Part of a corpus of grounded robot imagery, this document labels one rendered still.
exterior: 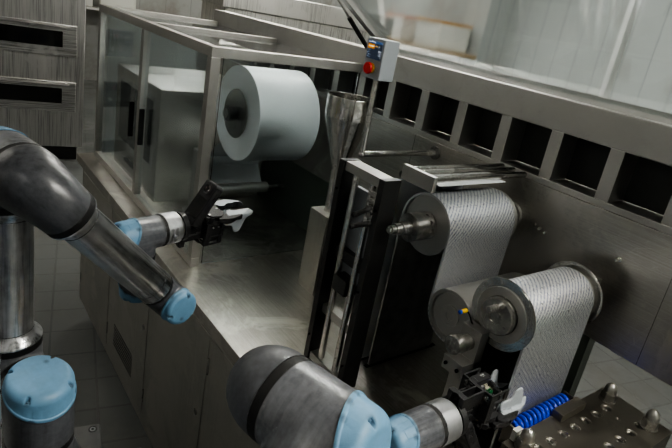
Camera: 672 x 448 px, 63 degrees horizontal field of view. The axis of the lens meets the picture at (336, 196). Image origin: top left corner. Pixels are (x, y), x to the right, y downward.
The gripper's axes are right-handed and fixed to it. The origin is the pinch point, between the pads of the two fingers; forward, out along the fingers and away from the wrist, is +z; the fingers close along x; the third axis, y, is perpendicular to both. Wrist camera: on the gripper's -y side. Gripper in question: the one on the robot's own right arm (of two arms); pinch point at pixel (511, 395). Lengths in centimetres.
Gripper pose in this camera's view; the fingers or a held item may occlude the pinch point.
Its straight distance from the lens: 123.1
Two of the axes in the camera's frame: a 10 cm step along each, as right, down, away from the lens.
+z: 7.9, -0.6, 6.1
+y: 1.8, -9.3, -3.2
